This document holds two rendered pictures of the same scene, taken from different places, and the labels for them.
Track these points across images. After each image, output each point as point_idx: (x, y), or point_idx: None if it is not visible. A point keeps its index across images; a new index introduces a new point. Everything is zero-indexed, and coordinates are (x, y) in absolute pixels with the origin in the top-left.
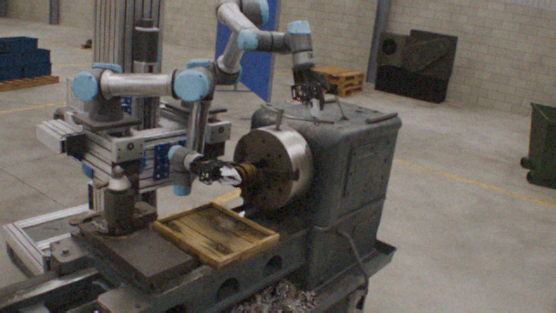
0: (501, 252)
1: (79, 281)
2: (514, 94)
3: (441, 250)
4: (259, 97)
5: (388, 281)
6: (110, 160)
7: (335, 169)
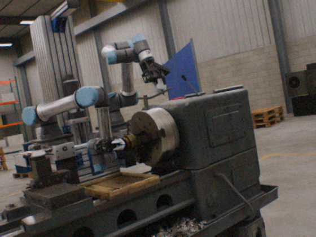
0: None
1: (18, 220)
2: None
3: None
4: None
5: (303, 229)
6: (54, 160)
7: (192, 125)
